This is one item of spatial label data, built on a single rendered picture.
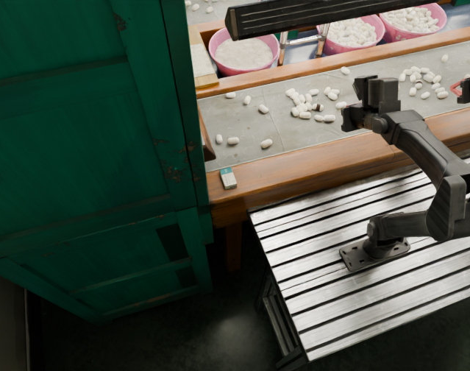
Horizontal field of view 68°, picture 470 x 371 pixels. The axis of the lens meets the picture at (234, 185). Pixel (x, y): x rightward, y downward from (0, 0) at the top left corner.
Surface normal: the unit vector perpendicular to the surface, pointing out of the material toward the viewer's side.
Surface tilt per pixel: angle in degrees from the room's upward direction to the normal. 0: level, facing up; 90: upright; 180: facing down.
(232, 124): 0
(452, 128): 0
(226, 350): 0
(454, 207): 47
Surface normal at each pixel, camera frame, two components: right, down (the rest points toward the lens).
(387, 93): 0.14, 0.30
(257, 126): 0.00, -0.52
